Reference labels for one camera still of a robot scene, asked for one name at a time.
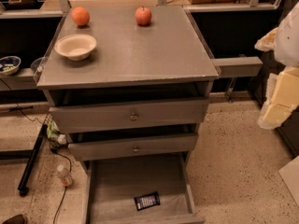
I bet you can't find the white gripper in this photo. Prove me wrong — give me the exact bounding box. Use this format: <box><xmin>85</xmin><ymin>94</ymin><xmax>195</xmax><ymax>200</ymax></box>
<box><xmin>254</xmin><ymin>3</ymin><xmax>299</xmax><ymax>130</ymax></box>

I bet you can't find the dark blue rxbar wrapper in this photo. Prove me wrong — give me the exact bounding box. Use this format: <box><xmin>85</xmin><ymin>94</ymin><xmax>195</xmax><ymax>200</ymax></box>
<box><xmin>134</xmin><ymin>191</ymin><xmax>160</xmax><ymax>211</ymax></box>

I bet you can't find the grey drawer cabinet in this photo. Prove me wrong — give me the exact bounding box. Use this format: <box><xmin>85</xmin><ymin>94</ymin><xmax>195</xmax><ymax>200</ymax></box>
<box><xmin>36</xmin><ymin>5</ymin><xmax>220</xmax><ymax>224</ymax></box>

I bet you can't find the brass top drawer knob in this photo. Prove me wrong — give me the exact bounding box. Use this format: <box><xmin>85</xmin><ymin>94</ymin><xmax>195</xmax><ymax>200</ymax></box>
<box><xmin>130</xmin><ymin>113</ymin><xmax>138</xmax><ymax>121</ymax></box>

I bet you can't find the brass drawer knob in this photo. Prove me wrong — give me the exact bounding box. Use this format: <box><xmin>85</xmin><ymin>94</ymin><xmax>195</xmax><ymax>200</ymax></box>
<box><xmin>130</xmin><ymin>113</ymin><xmax>138</xmax><ymax>121</ymax></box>
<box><xmin>133</xmin><ymin>146</ymin><xmax>140</xmax><ymax>153</ymax></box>

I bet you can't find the brass middle drawer knob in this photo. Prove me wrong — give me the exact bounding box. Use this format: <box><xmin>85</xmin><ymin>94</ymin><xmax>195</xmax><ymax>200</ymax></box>
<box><xmin>133</xmin><ymin>146</ymin><xmax>140</xmax><ymax>153</ymax></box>

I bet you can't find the grey bottom drawer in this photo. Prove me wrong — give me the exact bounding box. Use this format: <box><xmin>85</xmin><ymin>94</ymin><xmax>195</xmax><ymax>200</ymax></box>
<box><xmin>82</xmin><ymin>154</ymin><xmax>206</xmax><ymax>224</ymax></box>

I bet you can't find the grey drawer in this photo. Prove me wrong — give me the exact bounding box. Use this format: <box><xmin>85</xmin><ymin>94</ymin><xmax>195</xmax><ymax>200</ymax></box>
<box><xmin>50</xmin><ymin>98</ymin><xmax>208</xmax><ymax>133</ymax></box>
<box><xmin>69</xmin><ymin>133</ymin><xmax>198</xmax><ymax>161</ymax></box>
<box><xmin>82</xmin><ymin>154</ymin><xmax>206</xmax><ymax>224</ymax></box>

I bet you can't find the grey middle drawer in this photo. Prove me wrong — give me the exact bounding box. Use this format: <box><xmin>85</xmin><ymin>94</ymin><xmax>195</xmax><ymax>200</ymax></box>
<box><xmin>69</xmin><ymin>133</ymin><xmax>198</xmax><ymax>161</ymax></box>

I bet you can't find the grey top drawer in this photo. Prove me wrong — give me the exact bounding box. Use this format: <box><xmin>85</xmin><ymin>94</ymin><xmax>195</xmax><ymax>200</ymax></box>
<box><xmin>50</xmin><ymin>98</ymin><xmax>208</xmax><ymax>133</ymax></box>

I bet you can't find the red apple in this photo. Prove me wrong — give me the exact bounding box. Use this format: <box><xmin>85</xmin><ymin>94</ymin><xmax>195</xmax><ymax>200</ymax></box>
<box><xmin>135</xmin><ymin>7</ymin><xmax>151</xmax><ymax>26</ymax></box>

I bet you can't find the white bowl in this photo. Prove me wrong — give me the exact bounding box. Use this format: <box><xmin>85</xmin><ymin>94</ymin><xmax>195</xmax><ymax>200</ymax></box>
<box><xmin>54</xmin><ymin>35</ymin><xmax>97</xmax><ymax>61</ymax></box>

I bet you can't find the green white bottle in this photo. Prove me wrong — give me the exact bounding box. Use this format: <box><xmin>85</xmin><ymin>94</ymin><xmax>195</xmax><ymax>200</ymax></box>
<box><xmin>47</xmin><ymin>120</ymin><xmax>67</xmax><ymax>147</ymax></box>

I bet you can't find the clear plastic bottle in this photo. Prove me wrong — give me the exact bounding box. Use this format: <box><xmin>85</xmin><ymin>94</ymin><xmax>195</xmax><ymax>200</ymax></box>
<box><xmin>57</xmin><ymin>165</ymin><xmax>73</xmax><ymax>187</ymax></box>

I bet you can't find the clear plastic container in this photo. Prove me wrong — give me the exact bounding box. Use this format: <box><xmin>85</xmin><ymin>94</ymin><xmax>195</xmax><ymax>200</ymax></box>
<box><xmin>30</xmin><ymin>57</ymin><xmax>48</xmax><ymax>82</ymax></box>

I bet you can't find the blue patterned bowl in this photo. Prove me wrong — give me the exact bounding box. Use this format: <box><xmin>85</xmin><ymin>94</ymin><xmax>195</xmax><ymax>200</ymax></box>
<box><xmin>0</xmin><ymin>56</ymin><xmax>21</xmax><ymax>76</ymax></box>

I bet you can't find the black stand leg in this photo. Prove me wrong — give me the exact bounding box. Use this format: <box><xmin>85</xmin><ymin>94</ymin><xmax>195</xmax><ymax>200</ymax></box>
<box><xmin>18</xmin><ymin>124</ymin><xmax>48</xmax><ymax>197</ymax></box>

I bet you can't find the dark shoe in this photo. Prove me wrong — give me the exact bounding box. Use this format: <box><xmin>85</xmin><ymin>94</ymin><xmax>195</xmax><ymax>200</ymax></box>
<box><xmin>2</xmin><ymin>215</ymin><xmax>27</xmax><ymax>224</ymax></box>

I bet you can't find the black floor cable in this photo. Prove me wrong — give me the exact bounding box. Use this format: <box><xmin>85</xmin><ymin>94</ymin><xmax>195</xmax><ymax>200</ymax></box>
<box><xmin>0</xmin><ymin>77</ymin><xmax>73</xmax><ymax>224</ymax></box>

